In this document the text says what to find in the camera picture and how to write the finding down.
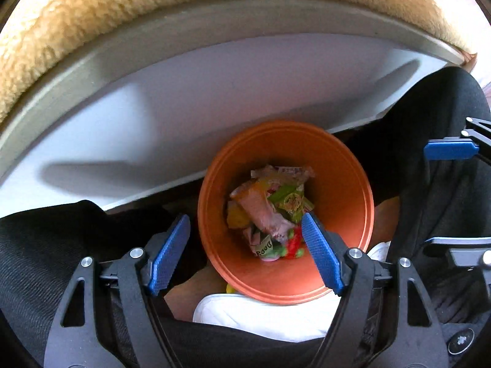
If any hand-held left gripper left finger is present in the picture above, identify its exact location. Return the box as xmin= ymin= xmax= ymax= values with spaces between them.
xmin=44 ymin=214 xmax=191 ymax=368

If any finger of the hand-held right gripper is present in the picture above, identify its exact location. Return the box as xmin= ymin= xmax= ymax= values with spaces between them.
xmin=423 ymin=117 xmax=491 ymax=160
xmin=423 ymin=236 xmax=491 ymax=270

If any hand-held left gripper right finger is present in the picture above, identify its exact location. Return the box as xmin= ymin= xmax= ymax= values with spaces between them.
xmin=301 ymin=211 xmax=449 ymax=368

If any green and pink plastic bag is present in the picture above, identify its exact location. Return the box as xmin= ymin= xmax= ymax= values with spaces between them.
xmin=230 ymin=184 xmax=296 ymax=247

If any white shoe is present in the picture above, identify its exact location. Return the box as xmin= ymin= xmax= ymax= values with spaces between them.
xmin=192 ymin=291 xmax=342 ymax=343
xmin=366 ymin=240 xmax=392 ymax=263

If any white and pink wrapper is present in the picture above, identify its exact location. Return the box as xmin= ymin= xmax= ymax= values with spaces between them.
xmin=250 ymin=165 xmax=316 ymax=185

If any red and green wrapper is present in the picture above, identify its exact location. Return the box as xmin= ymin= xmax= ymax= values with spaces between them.
xmin=253 ymin=228 xmax=308 ymax=261

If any orange floral plush blanket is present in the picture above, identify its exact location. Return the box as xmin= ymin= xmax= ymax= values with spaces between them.
xmin=0 ymin=0 xmax=478 ymax=123

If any orange plastic trash bin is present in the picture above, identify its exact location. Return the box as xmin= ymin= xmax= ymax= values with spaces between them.
xmin=197 ymin=121 xmax=375 ymax=306

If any white bed frame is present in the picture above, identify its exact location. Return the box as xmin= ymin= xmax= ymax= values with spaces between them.
xmin=0 ymin=6 xmax=469 ymax=215

